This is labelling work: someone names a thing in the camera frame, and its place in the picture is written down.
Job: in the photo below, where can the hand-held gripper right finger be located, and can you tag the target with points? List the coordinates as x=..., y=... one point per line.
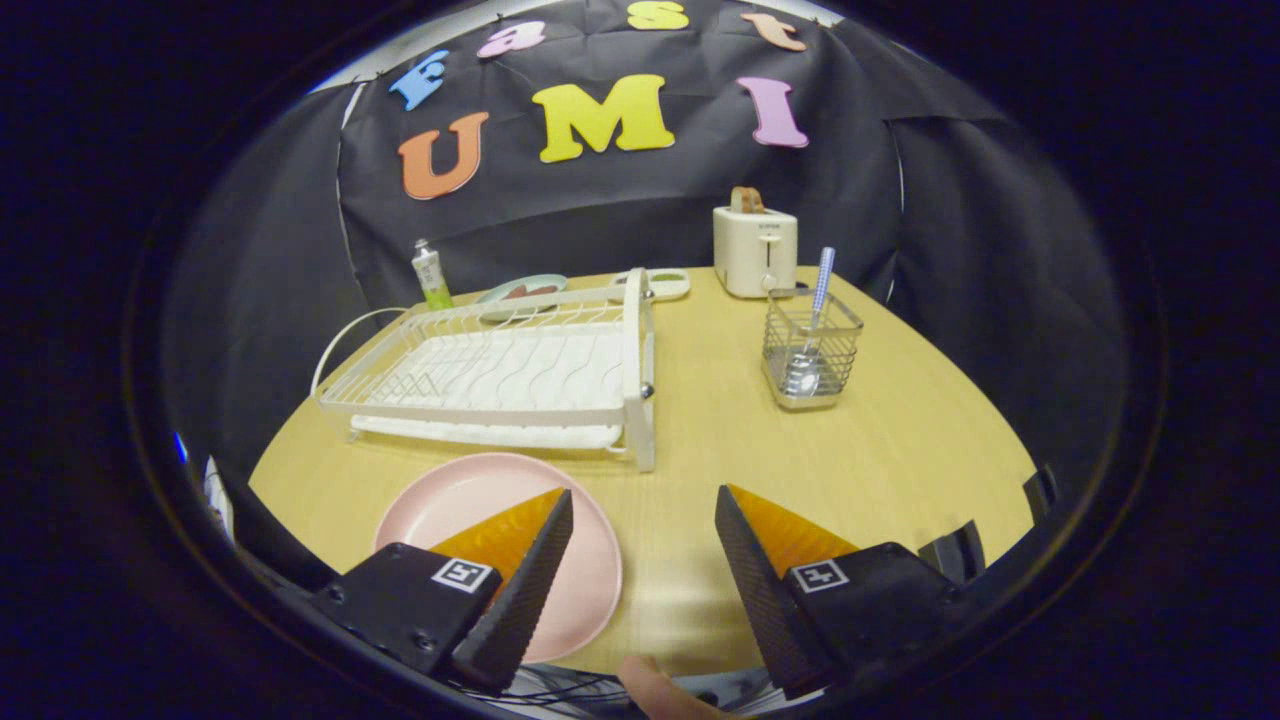
x=760, y=590

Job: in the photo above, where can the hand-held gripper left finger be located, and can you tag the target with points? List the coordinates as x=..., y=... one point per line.
x=525, y=590

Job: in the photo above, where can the pink plate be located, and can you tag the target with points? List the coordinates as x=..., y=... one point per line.
x=470, y=500

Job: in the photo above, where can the pale green plate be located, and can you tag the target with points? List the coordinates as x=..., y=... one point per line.
x=545, y=281

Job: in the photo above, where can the white divided sauce dish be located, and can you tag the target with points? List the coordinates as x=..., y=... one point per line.
x=670, y=290

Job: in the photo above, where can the green dish soap bottle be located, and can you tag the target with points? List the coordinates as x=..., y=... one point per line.
x=432, y=280

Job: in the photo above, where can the black table clamp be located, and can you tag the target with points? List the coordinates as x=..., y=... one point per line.
x=955, y=550
x=1040, y=492

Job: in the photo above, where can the brown sausage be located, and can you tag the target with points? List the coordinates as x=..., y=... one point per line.
x=515, y=293
x=545, y=290

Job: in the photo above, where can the white object beside table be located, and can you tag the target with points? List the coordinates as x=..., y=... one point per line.
x=218, y=500

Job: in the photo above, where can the white toaster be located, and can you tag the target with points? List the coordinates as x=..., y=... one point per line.
x=745, y=250

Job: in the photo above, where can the bright blue screen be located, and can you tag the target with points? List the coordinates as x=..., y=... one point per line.
x=181, y=448

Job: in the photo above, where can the brown toast slice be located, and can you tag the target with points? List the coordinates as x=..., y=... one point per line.
x=747, y=200

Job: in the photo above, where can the black backdrop cloth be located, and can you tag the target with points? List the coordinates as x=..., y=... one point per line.
x=950, y=220

